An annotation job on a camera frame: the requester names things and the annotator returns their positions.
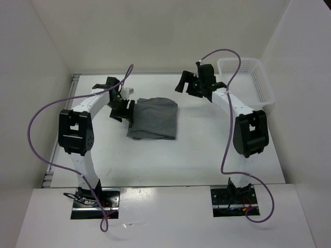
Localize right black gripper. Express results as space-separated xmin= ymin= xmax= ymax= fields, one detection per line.
xmin=175 ymin=71 xmax=204 ymax=98

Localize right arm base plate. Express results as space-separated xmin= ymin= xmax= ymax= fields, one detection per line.
xmin=210 ymin=186 xmax=260 ymax=218

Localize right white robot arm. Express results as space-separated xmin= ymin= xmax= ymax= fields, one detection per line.
xmin=175 ymin=63 xmax=269 ymax=203

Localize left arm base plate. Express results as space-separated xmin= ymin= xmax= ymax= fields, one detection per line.
xmin=64 ymin=189 xmax=120 ymax=220

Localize white plastic basket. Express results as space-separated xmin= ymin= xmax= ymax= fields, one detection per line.
xmin=217 ymin=57 xmax=275 ymax=109

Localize grey shorts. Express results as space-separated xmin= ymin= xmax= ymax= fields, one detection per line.
xmin=127 ymin=97 xmax=178 ymax=140

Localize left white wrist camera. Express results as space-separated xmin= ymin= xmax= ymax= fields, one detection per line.
xmin=120 ymin=88 xmax=134 ymax=100

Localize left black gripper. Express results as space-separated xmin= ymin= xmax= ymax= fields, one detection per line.
xmin=107 ymin=97 xmax=135 ymax=123

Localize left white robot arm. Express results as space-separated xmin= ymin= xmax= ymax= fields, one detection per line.
xmin=58 ymin=77 xmax=135 ymax=207

